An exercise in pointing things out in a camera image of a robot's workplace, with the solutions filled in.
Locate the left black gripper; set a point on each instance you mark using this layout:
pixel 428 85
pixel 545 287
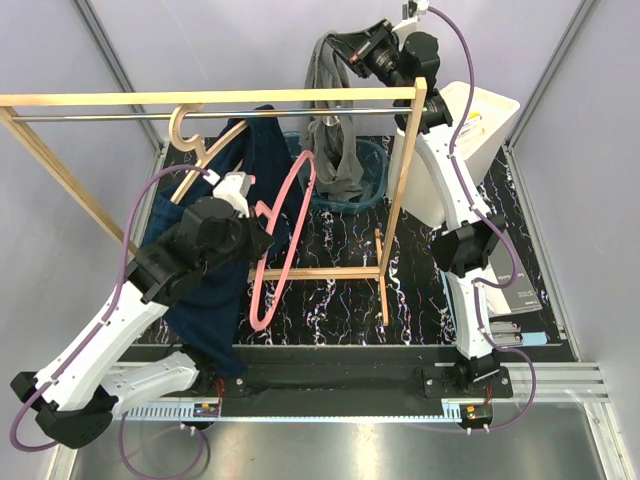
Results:
pixel 260 239

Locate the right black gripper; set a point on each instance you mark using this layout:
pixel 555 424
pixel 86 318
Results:
pixel 357 47

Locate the navy blue shorts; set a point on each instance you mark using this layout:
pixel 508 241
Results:
pixel 207 318

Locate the grey shorts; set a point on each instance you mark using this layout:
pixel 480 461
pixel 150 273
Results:
pixel 332 139

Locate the wooden clothes hanger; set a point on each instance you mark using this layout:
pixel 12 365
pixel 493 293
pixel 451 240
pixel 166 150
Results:
pixel 196 143

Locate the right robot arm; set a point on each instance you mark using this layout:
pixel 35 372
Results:
pixel 471 232

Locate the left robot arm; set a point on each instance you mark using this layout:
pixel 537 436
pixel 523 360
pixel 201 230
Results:
pixel 76 396

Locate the black marbled table mat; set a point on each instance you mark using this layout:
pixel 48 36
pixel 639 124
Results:
pixel 348 312

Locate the teal plastic basket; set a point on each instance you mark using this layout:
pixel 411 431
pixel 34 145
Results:
pixel 374 161

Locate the white storage box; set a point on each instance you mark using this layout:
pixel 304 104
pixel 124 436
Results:
pixel 490 118

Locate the white spiral manual booklet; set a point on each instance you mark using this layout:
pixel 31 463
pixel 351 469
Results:
pixel 519 297

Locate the blue clipboard tray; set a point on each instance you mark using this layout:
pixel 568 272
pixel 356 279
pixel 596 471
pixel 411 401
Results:
pixel 520 335

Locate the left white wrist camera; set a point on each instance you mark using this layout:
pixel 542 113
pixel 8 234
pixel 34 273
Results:
pixel 233 188

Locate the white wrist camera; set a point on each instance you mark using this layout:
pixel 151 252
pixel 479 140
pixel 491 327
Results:
pixel 233 188
pixel 412 10

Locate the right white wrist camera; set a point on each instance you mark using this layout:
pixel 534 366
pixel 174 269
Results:
pixel 412 10

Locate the metal hanging rail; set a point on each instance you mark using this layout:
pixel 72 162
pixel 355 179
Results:
pixel 200 114

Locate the wooden clothes rack frame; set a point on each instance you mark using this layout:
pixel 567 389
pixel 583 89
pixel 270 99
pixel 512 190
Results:
pixel 400 175

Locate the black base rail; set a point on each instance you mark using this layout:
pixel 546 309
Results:
pixel 388 384

